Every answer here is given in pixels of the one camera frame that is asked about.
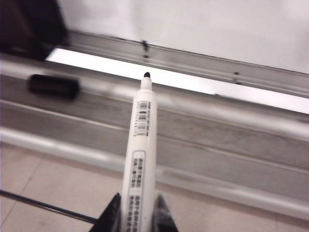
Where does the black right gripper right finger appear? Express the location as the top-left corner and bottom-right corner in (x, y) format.
(155, 193), (180, 232)

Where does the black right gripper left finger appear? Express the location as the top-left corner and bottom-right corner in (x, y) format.
(88, 192), (122, 232)

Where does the white whiteboard marker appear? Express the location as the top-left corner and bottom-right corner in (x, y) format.
(119, 72), (159, 232)

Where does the aluminium whiteboard tray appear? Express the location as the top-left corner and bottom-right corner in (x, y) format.
(0, 29), (309, 216)

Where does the black marker cap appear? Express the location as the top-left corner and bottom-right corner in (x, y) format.
(28, 73), (81, 101)

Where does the white whiteboard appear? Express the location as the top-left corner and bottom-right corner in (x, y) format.
(57, 0), (309, 76)

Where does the black whiteboard eraser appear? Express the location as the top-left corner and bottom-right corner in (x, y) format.
(0, 0), (70, 60)

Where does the thin black cable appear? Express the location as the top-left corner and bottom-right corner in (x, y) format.
(0, 190), (98, 224)

